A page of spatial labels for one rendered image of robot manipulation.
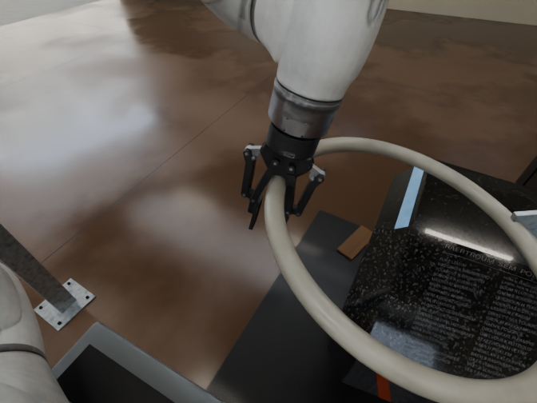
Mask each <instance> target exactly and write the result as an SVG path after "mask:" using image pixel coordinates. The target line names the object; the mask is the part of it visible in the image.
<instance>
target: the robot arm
mask: <svg viewBox="0 0 537 403"><path fill-rule="evenodd" d="M200 1H201V2H202V3H203V4H204V5H205V6H206V7H208V8H209V9H210V10H211V11H212V12H213V14H214V15H215V16H216V17H217V18H218V19H220V20H221V21H222V22H223V23H224V24H225V25H227V26H228V27H230V28H232V29H233V30H237V31H238V32H240V33H241V34H243V35H244V36H245V37H247V38H249V39H251V40H253V41H254V42H258V43H260V44H261V45H263V46H264V47H265V48H266V49H267V50H268V52H269V53H270V55H271V56H272V59H273V61H274V62H276V63H277V64H278V67H277V72H276V77H275V80H274V87H273V91H272V97H271V100H270V103H269V108H268V116H269V119H270V120H271V122H270V125H269V128H268V134H267V138H266V141H265V142H264V143H263V144H262V146H255V145H254V144H253V143H251V142H250V143H249V144H248V145H247V146H246V148H245V150H244V152H243V155H244V158H245V171H244V177H243V182H242V188H241V196H242V197H243V198H246V197H247V198H248V199H249V200H250V202H249V207H248V212H249V213H252V214H253V215H252V218H251V222H250V224H249V229H251V230H253V227H254V225H255V222H256V220H257V216H258V213H259V210H260V207H261V203H262V199H263V196H264V195H261V193H262V192H263V190H264V188H265V187H266V185H267V184H268V182H269V180H270V179H271V177H272V176H273V175H277V176H281V177H283V178H285V179H286V194H285V203H284V216H285V221H286V224H287V221H288V219H289V217H290V215H291V214H295V215H296V216H297V217H300V216H301V214H302V213H303V211H304V209H305V207H306V205H307V204H308V201H309V199H310V197H311V196H312V194H313V192H314V190H315V188H316V187H317V186H318V185H320V184H321V183H322V182H323V181H324V177H325V174H326V169H325V168H318V167H317V166H315V165H314V159H313V156H314V153H315V152H316V148H317V146H318V144H319V141H320V139H321V137H323V136H324V135H326V134H327V133H328V128H329V126H330V125H331V123H332V120H333V119H334V118H335V116H336V113H337V111H338V109H339V107H340V106H341V103H342V101H343V97H344V95H345V93H346V92H347V90H348V88H349V86H350V85H351V84H352V83H353V81H354V80H355V79H356V78H357V76H358V75H359V73H360V71H361V70H362V68H363V66H364V64H365V62H366V60H367V58H368V55H369V54H370V52H371V50H372V47H373V45H374V42H375V40H376V37H377V34H378V33H379V30H380V27H381V24H382V21H383V19H384V15H385V12H386V9H387V7H388V2H389V0H200ZM260 154H261V156H262V158H263V160H264V162H265V165H266V166H267V169H266V171H265V172H264V174H263V176H262V178H261V179H260V181H259V183H258V185H257V187H256V189H252V183H253V175H254V170H255V165H256V161H257V159H258V157H259V155H260ZM308 171H309V172H310V174H309V181H308V184H307V185H306V187H305V189H304V192H303V193H302V195H301V197H300V200H299V201H298V203H297V204H293V202H294V196H295V188H296V178H297V177H299V176H300V175H302V174H305V173H307V172H308ZM0 403H71V402H70V401H68V399H67V397H66V395H65V394H64V393H63V391H62V388H61V387H60V385H59V384H58V382H57V380H56V378H55V376H54V374H53V372H52V370H51V368H50V366H49V364H48V361H47V358H46V352H45V347H44V342H43V339H42V333H41V330H40V327H39V324H38V320H37V318H36V315H35V312H34V309H33V307H32V305H31V303H30V299H29V298H28V296H27V294H26V291H25V290H24V288H23V286H22V283H21V282H20V281H19V280H18V278H17V276H16V275H15V274H14V273H13V272H12V271H11V270H10V269H9V268H8V267H6V266H5V265H3V264H2V263H1V262H0Z"/></svg>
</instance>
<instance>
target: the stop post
mask: <svg viewBox="0 0 537 403"><path fill-rule="evenodd" d="M0 261H1V262H2V263H3V264H5V265H6V266H7V267H8V268H9V269H11V270H12V271H13V272H14V273H16V274H17V275H18V276H19V277H20V278H21V279H22V280H23V281H24V282H25V283H26V284H28V285H29V286H30V287H31V288H32V289H34V290H35V291H36V292H37V293H39V294H40V295H41V296H42V297H43V298H45V300H44V301H43V302H42V303H41V304H40V305H39V306H37V307H36V308H35V309H34V311H35V312H36V313H38V314H39V315H40V316H41V317H43V318H44V319H45V320H46V321H47V322H49V323H50V324H51V325H52V326H53V327H54V328H55V329H56V330H57V331H60V330H61V329H62V328H64V327H65V326H66V325H67V324H68V323H69V322H70V321H71V320H72V319H73V318H74V317H75V316H76V315H78V314H79V313H80V312H81V311H82V310H83V309H84V308H85V307H86V306H87V305H88V304H89V303H90V302H91V301H92V300H93V299H94V298H95V297H96V296H94V295H93V294H92V293H91V292H89V291H88V290H87V289H85V288H83V287H82V286H81V285H79V284H78V283H77V282H75V281H74V280H73V279H71V278H70V279H69V280H68V281H67V282H66V283H65V284H63V285H62V284H61V283H60V282H59V281H58V280H57V279H56V278H55V277H54V276H53V275H52V274H51V273H50V272H49V271H48V270H47V269H46V268H45V267H44V266H43V265H42V264H41V263H40V262H39V261H38V260H37V259H36V258H35V257H34V256H33V255H32V254H31V253H30V252H29V251H28V250H27V249H26V248H25V247H24V246H23V245H22V244H21V243H20V242H19V241H18V240H17V239H16V238H15V237H14V236H13V235H12V234H11V233H10V232H9V231H8V230H7V229H6V228H5V227H4V226H3V225H2V224H1V223H0Z"/></svg>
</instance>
